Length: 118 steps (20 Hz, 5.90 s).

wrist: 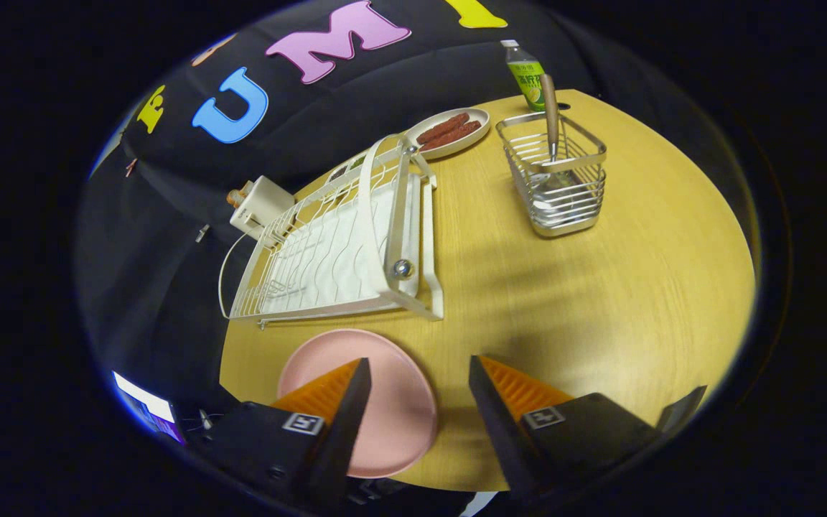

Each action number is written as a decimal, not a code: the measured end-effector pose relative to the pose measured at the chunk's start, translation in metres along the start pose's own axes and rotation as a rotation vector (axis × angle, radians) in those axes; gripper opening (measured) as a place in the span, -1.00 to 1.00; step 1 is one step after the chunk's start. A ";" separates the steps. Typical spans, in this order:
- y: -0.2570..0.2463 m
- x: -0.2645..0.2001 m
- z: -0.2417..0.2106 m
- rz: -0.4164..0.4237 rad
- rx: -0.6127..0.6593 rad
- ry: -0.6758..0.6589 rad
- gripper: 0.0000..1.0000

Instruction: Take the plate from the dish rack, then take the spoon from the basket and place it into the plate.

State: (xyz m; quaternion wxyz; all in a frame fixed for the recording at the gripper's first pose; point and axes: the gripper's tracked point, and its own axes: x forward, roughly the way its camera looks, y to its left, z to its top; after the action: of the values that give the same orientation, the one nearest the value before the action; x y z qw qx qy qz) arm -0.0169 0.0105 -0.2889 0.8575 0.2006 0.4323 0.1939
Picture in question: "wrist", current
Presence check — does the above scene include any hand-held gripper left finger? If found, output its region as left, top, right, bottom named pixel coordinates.
left=202, top=357, right=373, bottom=503

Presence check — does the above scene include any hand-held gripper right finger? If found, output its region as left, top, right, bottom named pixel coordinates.
left=468, top=354, right=662, bottom=503

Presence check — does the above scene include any pink plate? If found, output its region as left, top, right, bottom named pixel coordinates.
left=277, top=329, right=439, bottom=480

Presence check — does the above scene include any white wire dish rack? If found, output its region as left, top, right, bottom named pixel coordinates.
left=218, top=133, right=445, bottom=331

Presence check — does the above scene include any metal wire basket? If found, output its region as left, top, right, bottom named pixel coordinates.
left=495, top=110, right=608, bottom=238

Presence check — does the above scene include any wooden handled metal spoon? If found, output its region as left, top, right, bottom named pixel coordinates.
left=528, top=72, right=583, bottom=213

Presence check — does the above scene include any beige sausage plate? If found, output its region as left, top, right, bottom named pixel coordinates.
left=405, top=108, right=491, bottom=160

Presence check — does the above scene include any lit monitor screen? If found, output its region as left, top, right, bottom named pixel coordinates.
left=112, top=371, right=188, bottom=444

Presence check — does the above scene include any white toaster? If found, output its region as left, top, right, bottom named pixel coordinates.
left=229, top=175, right=296, bottom=241

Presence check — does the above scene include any brown sausage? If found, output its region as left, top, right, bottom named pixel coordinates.
left=421, top=121, right=482, bottom=152
left=416, top=112, right=471, bottom=144

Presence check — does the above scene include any green drink bottle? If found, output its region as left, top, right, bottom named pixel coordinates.
left=500, top=39, right=549, bottom=112

